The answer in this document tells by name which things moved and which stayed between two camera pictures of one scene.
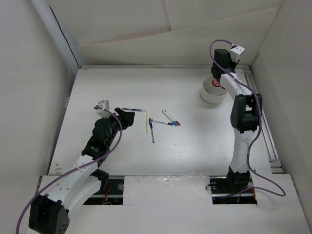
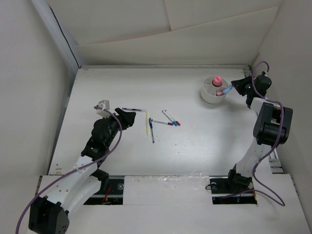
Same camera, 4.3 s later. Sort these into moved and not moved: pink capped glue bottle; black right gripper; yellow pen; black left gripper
Moved: black right gripper
Not moved: pink capped glue bottle; black left gripper; yellow pen
